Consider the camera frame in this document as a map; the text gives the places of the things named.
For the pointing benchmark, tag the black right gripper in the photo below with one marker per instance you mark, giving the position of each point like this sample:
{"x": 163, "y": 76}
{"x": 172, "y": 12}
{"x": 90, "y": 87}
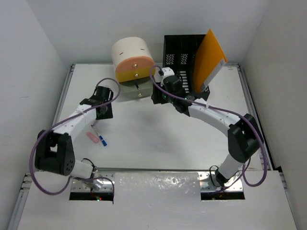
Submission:
{"x": 158, "y": 98}

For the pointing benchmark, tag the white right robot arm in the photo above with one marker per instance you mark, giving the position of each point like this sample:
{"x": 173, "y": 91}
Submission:
{"x": 242, "y": 132}

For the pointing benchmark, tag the pink top drawer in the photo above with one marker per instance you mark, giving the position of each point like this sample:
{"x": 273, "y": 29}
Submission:
{"x": 135, "y": 62}

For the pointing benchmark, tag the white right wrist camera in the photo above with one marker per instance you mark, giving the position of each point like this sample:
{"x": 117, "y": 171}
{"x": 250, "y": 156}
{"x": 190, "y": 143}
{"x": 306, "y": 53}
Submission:
{"x": 164, "y": 73}

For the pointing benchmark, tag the orange notebook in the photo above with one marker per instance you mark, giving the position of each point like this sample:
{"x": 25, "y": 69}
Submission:
{"x": 209, "y": 60}

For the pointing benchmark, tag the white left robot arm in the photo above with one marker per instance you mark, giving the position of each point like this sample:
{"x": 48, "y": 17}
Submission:
{"x": 55, "y": 152}

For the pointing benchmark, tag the cream round drawer cabinet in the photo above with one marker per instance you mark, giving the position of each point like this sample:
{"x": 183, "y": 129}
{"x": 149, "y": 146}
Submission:
{"x": 129, "y": 47}

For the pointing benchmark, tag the white blue marker pen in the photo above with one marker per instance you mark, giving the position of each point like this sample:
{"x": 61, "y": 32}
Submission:
{"x": 99, "y": 136}

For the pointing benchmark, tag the black mesh file organizer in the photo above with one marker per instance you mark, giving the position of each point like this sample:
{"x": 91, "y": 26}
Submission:
{"x": 179, "y": 55}

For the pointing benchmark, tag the yellow drawer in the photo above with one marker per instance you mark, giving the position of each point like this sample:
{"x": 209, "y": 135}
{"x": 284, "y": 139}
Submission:
{"x": 131, "y": 74}

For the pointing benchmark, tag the pink eraser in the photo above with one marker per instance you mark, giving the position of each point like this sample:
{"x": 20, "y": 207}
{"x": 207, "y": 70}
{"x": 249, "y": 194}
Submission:
{"x": 93, "y": 137}

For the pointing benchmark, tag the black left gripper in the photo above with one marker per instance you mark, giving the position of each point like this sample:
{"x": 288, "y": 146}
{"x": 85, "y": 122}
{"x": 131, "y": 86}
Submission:
{"x": 107, "y": 115}

